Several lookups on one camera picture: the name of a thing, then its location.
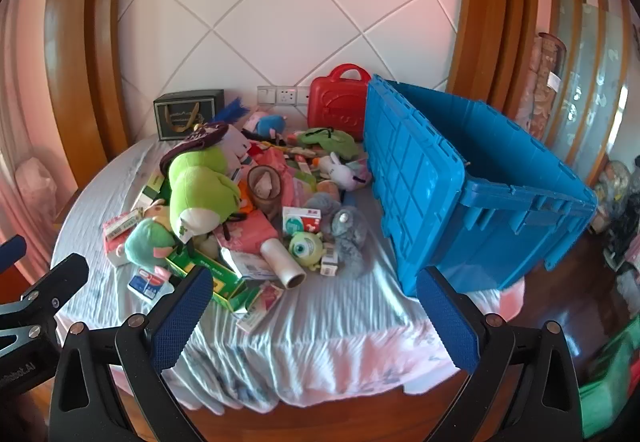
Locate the purple printed cloth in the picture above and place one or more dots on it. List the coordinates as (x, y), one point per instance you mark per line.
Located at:
(200, 137)

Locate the clear glass cup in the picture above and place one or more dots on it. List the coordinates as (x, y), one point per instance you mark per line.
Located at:
(265, 208)

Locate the green carton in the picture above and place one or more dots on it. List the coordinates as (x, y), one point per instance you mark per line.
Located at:
(215, 278)

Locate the white cardboard tube roll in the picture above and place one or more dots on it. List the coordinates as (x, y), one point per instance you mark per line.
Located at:
(282, 264)

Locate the white wall socket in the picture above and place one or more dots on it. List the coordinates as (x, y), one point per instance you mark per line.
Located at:
(286, 95)

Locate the curved wooden wall trim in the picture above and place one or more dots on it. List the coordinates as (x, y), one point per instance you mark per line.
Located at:
(80, 72)
(495, 22)

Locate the green plastic crate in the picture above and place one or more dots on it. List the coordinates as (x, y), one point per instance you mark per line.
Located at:
(612, 382)

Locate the blue feather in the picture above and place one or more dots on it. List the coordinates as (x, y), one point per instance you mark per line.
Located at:
(232, 110)

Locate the frosted glass partition door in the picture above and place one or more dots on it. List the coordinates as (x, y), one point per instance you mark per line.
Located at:
(585, 72)

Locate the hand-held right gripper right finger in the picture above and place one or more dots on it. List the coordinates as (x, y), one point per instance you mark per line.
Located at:
(447, 324)

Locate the dark gift box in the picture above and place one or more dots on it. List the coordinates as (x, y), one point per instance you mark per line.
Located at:
(187, 115)

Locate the blue plastic crate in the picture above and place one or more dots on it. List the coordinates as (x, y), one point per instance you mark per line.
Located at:
(415, 162)

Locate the pink rolled fabric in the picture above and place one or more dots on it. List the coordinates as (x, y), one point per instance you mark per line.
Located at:
(530, 87)

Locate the red plastic carry case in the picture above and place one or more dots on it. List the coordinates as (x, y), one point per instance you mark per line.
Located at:
(332, 107)

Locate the pink curtain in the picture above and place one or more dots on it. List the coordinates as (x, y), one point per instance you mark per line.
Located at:
(20, 122)

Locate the white green small box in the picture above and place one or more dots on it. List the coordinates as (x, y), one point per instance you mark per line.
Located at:
(300, 222)

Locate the patterned rolled rug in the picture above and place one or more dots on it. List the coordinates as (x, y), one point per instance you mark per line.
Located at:
(552, 82)

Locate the pile of dark bags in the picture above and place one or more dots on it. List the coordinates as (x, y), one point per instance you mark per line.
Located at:
(620, 217)

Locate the pale pink box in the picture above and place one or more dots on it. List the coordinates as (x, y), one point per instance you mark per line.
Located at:
(237, 142)

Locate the grey fluffy plush toy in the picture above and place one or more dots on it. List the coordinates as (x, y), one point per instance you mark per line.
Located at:
(350, 242)

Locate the orange pink plush toy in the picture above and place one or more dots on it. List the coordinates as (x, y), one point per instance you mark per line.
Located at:
(245, 199)

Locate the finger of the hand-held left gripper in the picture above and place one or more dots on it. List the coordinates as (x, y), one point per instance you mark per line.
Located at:
(12, 252)
(60, 279)

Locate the white pink paper box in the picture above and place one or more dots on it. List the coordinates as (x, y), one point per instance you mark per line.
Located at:
(250, 267)

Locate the green one-eyed monster toy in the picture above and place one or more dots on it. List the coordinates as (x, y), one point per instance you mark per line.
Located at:
(305, 248)

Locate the pink white flat box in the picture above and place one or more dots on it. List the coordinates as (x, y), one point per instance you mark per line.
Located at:
(265, 298)

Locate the lime green plush toy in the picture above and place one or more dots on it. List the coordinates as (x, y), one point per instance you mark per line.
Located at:
(200, 202)

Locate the pink wet wipes pack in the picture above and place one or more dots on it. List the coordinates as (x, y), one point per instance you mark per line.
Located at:
(291, 187)

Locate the round wooden desktop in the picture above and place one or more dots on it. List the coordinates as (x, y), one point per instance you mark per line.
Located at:
(320, 424)

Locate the white blue tissue packet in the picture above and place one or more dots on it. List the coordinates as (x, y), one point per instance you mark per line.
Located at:
(147, 284)

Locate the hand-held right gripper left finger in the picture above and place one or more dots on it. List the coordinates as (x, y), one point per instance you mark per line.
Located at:
(182, 317)

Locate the green pink plush toy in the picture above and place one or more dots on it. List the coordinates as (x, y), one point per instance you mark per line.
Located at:
(145, 242)

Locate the pink and blue plush toy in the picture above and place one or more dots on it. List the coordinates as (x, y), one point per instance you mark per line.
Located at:
(265, 121)

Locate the white rabbit plush toy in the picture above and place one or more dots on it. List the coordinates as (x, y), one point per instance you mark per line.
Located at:
(340, 170)

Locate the pink soft package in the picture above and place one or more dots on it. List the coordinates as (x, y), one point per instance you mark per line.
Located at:
(250, 232)

